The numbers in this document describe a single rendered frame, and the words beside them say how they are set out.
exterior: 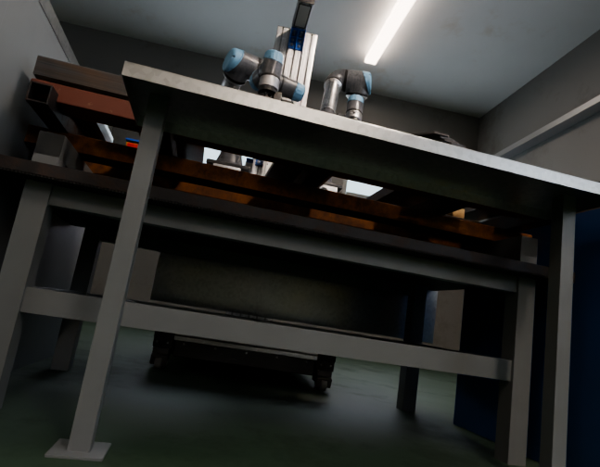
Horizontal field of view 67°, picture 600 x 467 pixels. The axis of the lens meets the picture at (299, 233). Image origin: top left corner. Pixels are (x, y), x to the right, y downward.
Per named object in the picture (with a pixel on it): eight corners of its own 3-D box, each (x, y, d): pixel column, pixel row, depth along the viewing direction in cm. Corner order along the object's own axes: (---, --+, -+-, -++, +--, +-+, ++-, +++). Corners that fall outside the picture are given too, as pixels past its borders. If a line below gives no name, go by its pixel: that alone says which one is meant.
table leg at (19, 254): (-9, 413, 102) (65, 135, 114) (-39, 410, 101) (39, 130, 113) (1, 408, 108) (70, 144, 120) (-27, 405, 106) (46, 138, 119)
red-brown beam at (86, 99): (554, 217, 145) (555, 199, 146) (26, 94, 113) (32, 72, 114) (533, 221, 154) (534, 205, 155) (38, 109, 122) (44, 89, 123)
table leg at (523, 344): (525, 466, 131) (538, 239, 143) (507, 464, 129) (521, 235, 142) (511, 459, 136) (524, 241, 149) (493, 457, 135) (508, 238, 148)
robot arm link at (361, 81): (332, 170, 258) (345, 69, 246) (358, 173, 257) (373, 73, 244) (331, 171, 246) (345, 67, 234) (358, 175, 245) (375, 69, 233)
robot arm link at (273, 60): (278, 62, 177) (288, 53, 169) (274, 88, 175) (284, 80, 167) (260, 55, 173) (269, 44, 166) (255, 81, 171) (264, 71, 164)
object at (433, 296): (433, 343, 213) (440, 270, 220) (149, 299, 187) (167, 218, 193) (428, 342, 217) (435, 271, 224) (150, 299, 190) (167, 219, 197)
